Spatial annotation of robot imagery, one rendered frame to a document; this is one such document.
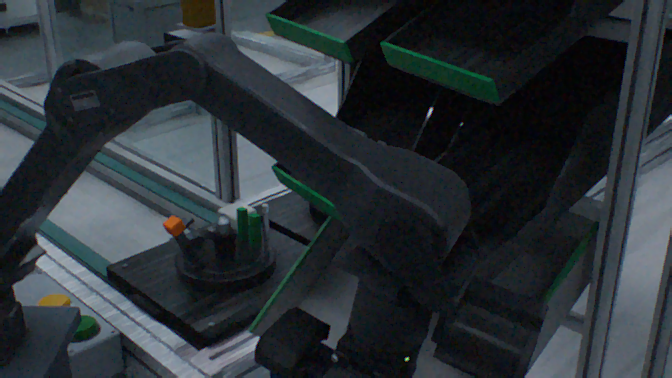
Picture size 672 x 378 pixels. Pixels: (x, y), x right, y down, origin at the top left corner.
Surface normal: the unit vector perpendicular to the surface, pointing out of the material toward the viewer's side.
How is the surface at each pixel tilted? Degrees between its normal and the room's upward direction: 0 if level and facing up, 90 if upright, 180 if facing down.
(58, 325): 0
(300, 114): 28
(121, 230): 0
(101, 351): 90
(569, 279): 90
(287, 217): 0
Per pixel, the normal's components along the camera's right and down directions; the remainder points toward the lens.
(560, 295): 0.57, 0.35
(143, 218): 0.00, -0.90
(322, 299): -0.58, -0.47
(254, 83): 0.43, -0.72
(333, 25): -0.35, -0.72
